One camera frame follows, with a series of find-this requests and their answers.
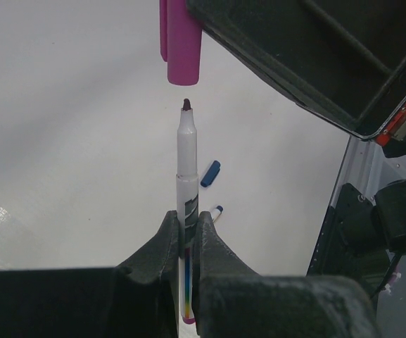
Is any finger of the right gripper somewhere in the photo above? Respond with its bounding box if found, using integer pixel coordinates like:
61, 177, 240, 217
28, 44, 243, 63
186, 0, 406, 139

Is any blue pen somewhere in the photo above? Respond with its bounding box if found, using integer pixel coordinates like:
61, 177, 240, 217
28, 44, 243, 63
210, 205, 224, 223

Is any purple pen cap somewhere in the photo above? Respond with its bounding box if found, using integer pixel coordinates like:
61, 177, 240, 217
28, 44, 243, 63
159, 0, 202, 86

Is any purple pen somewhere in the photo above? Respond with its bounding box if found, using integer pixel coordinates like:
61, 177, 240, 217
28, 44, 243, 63
176, 99, 199, 325

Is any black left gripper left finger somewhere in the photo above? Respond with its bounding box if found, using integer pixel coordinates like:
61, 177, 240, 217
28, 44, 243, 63
0, 211, 179, 337

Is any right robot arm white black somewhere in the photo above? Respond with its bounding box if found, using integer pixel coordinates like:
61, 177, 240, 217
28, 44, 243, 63
186, 1, 406, 337

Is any blue pen cap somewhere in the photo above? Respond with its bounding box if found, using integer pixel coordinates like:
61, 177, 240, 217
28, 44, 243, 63
200, 161, 221, 188

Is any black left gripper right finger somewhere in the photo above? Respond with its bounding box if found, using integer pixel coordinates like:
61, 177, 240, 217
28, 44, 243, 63
191, 211, 381, 337

